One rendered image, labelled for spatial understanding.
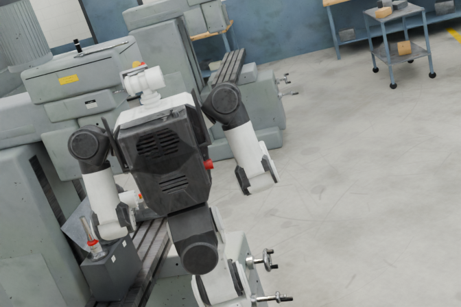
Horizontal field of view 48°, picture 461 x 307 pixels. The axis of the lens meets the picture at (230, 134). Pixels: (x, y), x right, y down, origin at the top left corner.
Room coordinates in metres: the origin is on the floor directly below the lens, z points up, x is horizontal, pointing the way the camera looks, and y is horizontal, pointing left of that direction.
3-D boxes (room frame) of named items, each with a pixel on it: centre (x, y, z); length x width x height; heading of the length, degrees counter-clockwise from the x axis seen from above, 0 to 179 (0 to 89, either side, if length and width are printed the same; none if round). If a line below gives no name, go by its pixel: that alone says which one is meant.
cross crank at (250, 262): (2.18, 0.04, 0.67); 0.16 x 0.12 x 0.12; 74
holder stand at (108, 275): (1.89, 0.64, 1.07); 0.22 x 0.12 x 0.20; 158
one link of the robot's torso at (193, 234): (1.45, 0.20, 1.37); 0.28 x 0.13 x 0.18; 1
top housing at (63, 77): (2.32, 0.54, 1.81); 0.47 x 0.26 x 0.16; 74
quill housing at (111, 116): (2.32, 0.53, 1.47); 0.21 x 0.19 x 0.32; 164
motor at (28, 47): (2.38, 0.77, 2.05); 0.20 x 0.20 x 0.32
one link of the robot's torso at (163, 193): (1.47, 0.20, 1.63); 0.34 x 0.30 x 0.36; 91
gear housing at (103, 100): (2.33, 0.57, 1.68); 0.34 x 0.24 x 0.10; 74
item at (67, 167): (2.37, 0.71, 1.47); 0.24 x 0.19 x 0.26; 164
